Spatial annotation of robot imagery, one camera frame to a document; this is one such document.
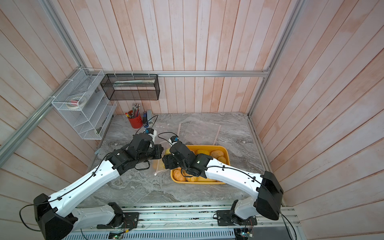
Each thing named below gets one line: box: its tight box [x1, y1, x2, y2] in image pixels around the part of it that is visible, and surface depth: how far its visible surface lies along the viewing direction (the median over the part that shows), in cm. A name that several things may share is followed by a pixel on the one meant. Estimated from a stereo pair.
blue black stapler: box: [142, 111, 149, 128], surface depth 113 cm
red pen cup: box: [128, 112, 144, 129], surface depth 110 cm
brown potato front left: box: [173, 167, 187, 182], surface depth 85 cm
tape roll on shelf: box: [66, 96, 86, 109], surface depth 75 cm
